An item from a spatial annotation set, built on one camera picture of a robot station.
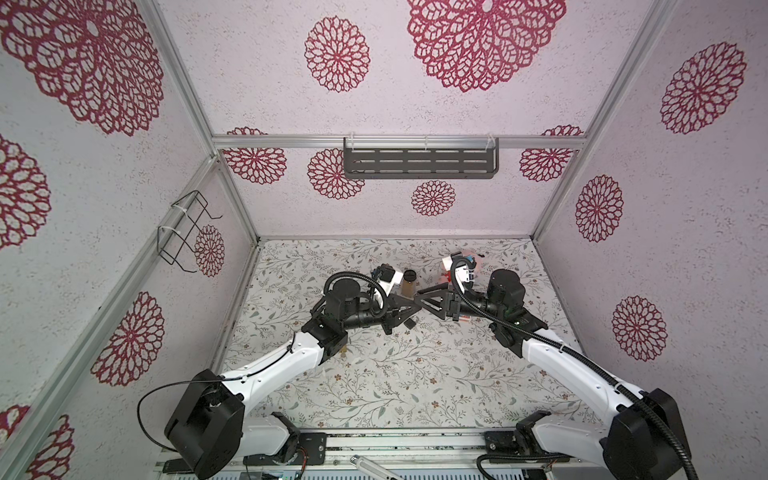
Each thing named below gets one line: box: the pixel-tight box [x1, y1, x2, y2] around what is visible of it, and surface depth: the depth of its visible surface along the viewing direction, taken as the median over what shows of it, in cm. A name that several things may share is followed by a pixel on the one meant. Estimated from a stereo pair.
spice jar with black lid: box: [401, 269, 417, 299], surface depth 99 cm
